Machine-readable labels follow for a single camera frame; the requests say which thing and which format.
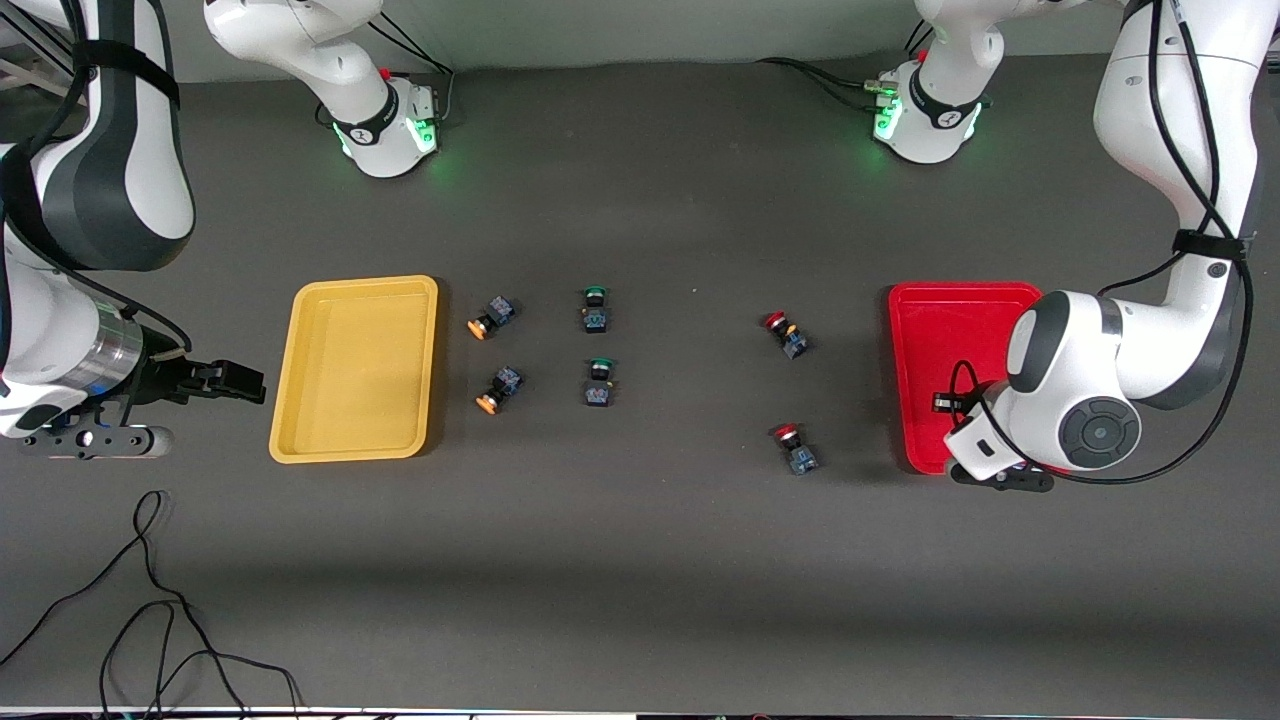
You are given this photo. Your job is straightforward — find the red push button switch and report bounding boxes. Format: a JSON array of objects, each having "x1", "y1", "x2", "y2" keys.
[
  {"x1": 764, "y1": 311, "x2": 811, "y2": 361},
  {"x1": 771, "y1": 423, "x2": 819, "y2": 476}
]

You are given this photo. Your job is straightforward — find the yellow push button switch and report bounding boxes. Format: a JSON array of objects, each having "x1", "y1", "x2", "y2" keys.
[
  {"x1": 467, "y1": 296, "x2": 517, "y2": 341},
  {"x1": 476, "y1": 366, "x2": 526, "y2": 415}
]

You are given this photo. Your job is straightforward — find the red plastic tray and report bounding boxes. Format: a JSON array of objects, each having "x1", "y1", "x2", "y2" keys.
[{"x1": 888, "y1": 282, "x2": 1047, "y2": 476}]

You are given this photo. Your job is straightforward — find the yellow plastic tray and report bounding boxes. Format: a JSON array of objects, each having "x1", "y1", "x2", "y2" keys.
[{"x1": 268, "y1": 275, "x2": 440, "y2": 465}]

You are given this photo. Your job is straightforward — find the dark grey table mat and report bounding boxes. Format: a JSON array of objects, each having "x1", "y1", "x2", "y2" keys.
[{"x1": 0, "y1": 45, "x2": 1280, "y2": 717}]

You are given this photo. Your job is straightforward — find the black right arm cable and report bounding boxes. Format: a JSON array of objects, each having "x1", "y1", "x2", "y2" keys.
[{"x1": 0, "y1": 0, "x2": 193, "y2": 363}]

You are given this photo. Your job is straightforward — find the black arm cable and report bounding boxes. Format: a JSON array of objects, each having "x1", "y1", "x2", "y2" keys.
[
  {"x1": 932, "y1": 0, "x2": 1258, "y2": 488},
  {"x1": 0, "y1": 0, "x2": 193, "y2": 363}
]

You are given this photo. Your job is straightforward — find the loose black cable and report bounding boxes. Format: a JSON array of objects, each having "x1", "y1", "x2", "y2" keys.
[
  {"x1": 0, "y1": 489, "x2": 251, "y2": 719},
  {"x1": 98, "y1": 600, "x2": 303, "y2": 719}
]

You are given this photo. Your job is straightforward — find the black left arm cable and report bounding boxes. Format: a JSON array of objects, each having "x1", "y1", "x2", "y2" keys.
[{"x1": 932, "y1": 0, "x2": 1258, "y2": 488}]

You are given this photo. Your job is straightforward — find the grey metal frame bars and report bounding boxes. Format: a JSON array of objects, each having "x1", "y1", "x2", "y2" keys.
[{"x1": 0, "y1": 18, "x2": 77, "y2": 97}]

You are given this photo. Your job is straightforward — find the black right base cables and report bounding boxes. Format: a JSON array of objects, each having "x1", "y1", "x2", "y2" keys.
[{"x1": 315, "y1": 12, "x2": 457, "y2": 126}]

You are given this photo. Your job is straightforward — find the black base cables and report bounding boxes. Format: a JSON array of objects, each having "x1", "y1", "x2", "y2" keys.
[
  {"x1": 315, "y1": 12, "x2": 457, "y2": 126},
  {"x1": 755, "y1": 18, "x2": 939, "y2": 113}
]

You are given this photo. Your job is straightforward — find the black left base cables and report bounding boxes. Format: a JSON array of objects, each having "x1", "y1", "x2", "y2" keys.
[{"x1": 755, "y1": 18, "x2": 939, "y2": 113}]

